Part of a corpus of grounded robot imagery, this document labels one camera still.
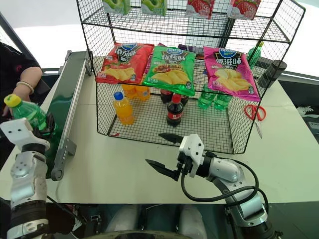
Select black wire mesh rack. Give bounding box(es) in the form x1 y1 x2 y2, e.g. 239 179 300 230
75 0 307 155

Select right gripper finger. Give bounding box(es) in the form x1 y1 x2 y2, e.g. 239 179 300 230
145 159 180 182
158 132 184 145

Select green chips bag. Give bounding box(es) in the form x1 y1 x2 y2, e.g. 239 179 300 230
141 45 197 97

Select black slanted bar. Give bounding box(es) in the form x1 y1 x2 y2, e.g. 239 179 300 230
0 11 40 67

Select cola bottle red cap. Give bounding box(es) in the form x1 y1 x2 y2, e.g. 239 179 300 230
166 94 184 128

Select red chips bag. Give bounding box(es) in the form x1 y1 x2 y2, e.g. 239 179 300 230
95 42 155 85

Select green soda bottle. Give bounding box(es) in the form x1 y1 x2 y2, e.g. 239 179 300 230
246 41 265 70
197 84 213 109
213 93 233 112

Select person's arm with bracelet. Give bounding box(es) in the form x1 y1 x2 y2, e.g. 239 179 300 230
0 41 52 107

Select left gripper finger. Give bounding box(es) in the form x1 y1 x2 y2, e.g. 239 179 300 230
45 113 57 135

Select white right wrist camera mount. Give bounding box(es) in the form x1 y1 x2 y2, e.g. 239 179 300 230
177 133 206 178

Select person's bare hand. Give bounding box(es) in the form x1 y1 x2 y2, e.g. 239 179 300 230
1 86 34 118

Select strawberry drink carton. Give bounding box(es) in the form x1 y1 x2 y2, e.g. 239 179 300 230
186 0 216 20
227 0 262 20

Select grey rounded robot leg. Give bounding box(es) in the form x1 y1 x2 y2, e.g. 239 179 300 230
106 205 138 235
178 205 208 239

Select green bottle with yellow cap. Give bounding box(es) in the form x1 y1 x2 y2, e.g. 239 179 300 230
3 94 59 135

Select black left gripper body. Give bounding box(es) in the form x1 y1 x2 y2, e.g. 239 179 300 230
32 123 52 145

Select beaded bracelet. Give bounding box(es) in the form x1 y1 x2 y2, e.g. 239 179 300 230
15 81 35 95

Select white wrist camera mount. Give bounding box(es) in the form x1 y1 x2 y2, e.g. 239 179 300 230
177 133 206 178
0 117 50 151

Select green conveyor with silver frame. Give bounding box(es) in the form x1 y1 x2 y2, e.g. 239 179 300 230
47 49 95 182

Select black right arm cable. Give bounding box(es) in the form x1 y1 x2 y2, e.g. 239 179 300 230
180 158 270 208

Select pink chips bag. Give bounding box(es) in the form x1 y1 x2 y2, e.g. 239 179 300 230
203 45 262 102

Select green apple juice carton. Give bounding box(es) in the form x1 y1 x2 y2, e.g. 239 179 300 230
101 0 132 14
140 0 168 17

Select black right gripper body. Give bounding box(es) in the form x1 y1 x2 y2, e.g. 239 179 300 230
175 151 193 182

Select purple snack bag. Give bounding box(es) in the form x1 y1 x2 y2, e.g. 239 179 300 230
177 43 198 54

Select orange soda bottle blue cap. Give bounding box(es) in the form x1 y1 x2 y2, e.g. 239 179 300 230
113 91 135 126

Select black cylindrical flask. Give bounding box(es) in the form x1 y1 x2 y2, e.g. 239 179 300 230
257 59 288 89

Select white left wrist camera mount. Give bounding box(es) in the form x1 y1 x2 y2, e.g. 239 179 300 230
0 117 50 151

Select red handled scissors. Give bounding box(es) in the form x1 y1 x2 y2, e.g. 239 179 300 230
244 104 267 139

